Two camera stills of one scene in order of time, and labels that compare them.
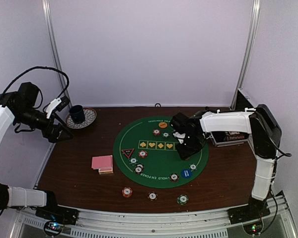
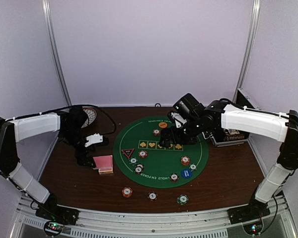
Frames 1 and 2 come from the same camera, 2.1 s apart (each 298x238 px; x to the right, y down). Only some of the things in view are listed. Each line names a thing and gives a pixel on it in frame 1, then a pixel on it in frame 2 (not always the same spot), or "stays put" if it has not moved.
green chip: [133, 161] stays put
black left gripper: [52, 136] -> [81, 161]
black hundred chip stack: [152, 196] stays put
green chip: [193, 166] stays put
